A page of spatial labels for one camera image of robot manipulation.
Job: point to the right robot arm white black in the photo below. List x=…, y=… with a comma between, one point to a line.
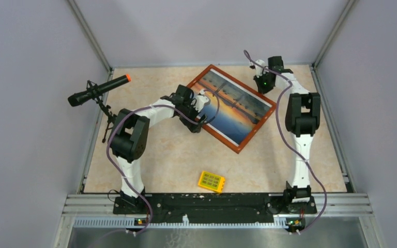
x=302, y=120

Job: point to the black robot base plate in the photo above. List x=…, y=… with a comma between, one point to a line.
x=213, y=208

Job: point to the white slotted cable duct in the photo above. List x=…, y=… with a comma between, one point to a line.
x=132, y=223

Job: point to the sunset photo print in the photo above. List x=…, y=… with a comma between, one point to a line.
x=236, y=109

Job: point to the black mini tripod stand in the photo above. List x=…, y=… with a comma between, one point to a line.
x=106, y=109

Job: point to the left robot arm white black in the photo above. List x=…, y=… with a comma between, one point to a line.
x=128, y=139

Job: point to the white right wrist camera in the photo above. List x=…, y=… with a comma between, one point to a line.
x=259, y=66

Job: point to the aluminium rail frame front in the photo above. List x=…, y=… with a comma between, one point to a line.
x=331, y=205

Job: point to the black microphone orange tip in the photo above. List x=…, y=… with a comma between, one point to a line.
x=80, y=98

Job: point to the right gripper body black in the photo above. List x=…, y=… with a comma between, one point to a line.
x=262, y=86

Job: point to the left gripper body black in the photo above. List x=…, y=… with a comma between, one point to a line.
x=189, y=110

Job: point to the red wooden picture frame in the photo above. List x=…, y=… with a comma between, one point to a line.
x=253, y=133

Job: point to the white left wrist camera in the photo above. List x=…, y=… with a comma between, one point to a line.
x=201, y=100

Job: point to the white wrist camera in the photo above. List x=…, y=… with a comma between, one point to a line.
x=259, y=66
x=201, y=100

